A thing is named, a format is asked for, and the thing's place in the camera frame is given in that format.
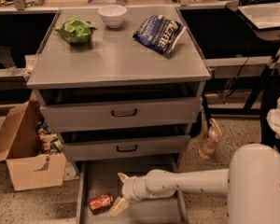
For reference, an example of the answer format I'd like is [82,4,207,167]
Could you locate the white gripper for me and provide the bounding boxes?
[109,173,151,217]

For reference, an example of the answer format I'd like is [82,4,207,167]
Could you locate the red coke can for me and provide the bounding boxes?
[89,193,114,214]

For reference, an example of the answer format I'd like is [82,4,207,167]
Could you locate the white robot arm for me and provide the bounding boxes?
[110,144,280,224]

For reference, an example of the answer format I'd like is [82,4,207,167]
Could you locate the grey bottom drawer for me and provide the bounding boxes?
[76,155,188,224]

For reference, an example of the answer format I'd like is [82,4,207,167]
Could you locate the grey drawer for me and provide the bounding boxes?
[62,124,190,161]
[35,81,204,133]
[76,155,188,224]

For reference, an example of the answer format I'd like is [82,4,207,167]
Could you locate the grey middle drawer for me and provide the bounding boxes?
[62,124,190,161]

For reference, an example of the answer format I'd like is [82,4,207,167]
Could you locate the grey top drawer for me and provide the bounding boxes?
[35,81,204,133]

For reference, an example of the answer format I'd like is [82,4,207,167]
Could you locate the grey drawer cabinet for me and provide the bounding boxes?
[26,6,212,173]

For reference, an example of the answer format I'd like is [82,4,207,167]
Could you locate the snack packets in box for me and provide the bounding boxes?
[36,119,63,154]

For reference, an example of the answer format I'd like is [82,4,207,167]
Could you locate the pink water bottle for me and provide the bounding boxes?
[198,119,222,160]

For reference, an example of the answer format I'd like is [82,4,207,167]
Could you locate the brown cardboard box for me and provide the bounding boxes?
[0,97,66,190]

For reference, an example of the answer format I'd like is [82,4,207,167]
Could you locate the black office chair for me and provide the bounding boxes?
[260,48,280,153]

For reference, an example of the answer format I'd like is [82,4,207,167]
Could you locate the blue chip bag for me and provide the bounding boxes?
[133,15,186,56]

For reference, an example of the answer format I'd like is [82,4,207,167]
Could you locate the green chip bag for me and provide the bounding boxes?
[53,17,96,44]

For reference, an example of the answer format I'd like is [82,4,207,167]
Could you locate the white bowl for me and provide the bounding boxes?
[98,5,127,28]

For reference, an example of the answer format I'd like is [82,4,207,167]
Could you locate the black middle drawer handle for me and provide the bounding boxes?
[116,145,138,153]

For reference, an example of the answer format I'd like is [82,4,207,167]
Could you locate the black drawer handle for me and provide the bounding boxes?
[116,145,138,153]
[111,108,138,118]

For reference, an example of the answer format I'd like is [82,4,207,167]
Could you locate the black top drawer handle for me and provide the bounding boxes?
[111,108,138,118]

